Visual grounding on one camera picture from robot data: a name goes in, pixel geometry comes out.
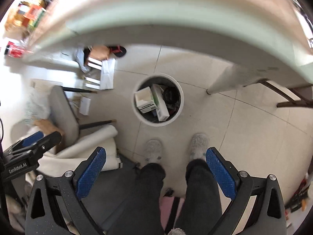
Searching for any green white carton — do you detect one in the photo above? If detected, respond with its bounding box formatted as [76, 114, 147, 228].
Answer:
[134, 87, 157, 114]

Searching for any white Doctor toothpaste box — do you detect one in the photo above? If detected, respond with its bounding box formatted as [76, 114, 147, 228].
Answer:
[151, 84, 169, 122]

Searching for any white round trash bin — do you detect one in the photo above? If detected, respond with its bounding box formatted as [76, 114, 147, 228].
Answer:
[131, 73, 184, 127]

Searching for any black trouser right leg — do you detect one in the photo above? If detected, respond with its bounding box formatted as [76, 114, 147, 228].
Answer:
[175, 159, 222, 234]

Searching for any black trouser leg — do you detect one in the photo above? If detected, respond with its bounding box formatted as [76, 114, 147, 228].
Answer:
[108, 163, 165, 234]
[175, 159, 222, 234]

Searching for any grey right slipper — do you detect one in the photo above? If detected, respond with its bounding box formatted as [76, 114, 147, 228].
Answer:
[189, 133, 209, 161]

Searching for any grey slipper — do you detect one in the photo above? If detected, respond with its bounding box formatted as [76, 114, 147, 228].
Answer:
[144, 139, 163, 164]
[189, 133, 209, 161]

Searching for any black trouser left leg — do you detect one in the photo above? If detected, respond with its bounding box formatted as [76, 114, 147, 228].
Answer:
[108, 163, 165, 234]

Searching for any grey left slipper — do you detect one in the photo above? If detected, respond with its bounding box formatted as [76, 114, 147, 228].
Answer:
[144, 139, 163, 164]

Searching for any red cola can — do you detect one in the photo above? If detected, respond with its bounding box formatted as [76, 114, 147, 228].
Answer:
[4, 41, 30, 58]

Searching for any dark wooden chair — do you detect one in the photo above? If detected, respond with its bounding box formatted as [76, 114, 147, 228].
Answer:
[259, 79, 313, 109]

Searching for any yellow snack bag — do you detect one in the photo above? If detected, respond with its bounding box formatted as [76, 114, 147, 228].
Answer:
[4, 8, 24, 31]

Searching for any red black sandal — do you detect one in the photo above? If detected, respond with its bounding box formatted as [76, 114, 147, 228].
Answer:
[108, 45, 127, 58]

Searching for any orange gift box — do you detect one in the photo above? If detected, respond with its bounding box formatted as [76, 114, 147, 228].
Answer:
[24, 4, 43, 20]

